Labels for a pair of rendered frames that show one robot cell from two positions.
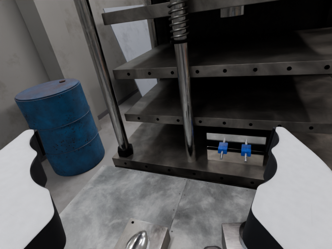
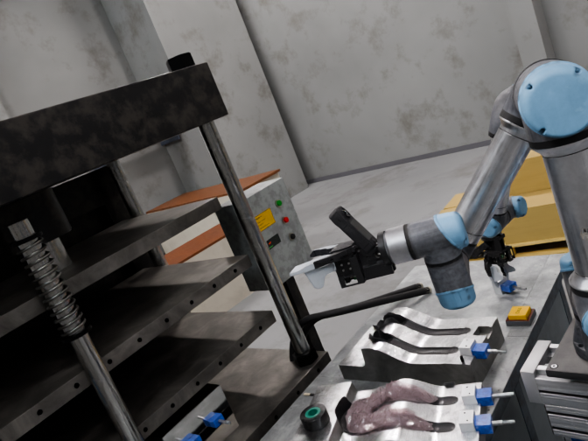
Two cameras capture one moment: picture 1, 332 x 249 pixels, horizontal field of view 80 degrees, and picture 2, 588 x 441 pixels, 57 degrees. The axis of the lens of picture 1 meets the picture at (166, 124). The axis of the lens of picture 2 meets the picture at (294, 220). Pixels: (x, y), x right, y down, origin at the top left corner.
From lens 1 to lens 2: 113 cm
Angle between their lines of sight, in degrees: 67
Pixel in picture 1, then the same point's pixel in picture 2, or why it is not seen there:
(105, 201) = not seen: outside the picture
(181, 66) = (96, 362)
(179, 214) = not seen: outside the picture
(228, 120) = (175, 397)
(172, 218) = not seen: outside the picture
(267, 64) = (173, 309)
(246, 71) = (159, 326)
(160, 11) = (20, 316)
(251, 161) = (227, 429)
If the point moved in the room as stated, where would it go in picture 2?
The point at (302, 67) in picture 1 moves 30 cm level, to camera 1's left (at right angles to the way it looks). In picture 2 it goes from (199, 295) to (161, 339)
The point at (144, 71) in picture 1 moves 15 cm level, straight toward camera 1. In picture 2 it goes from (29, 416) to (74, 403)
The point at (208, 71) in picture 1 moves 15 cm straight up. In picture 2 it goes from (122, 353) to (101, 311)
